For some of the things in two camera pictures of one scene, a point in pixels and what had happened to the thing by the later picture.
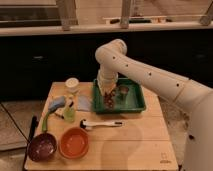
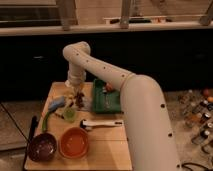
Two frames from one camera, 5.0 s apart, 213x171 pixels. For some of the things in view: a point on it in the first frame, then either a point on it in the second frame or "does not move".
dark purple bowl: (42, 147) does not move
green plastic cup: (69, 114) does not move
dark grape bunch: (109, 100) -> (79, 99)
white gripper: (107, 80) -> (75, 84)
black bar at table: (33, 128) does not move
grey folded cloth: (84, 103) does not move
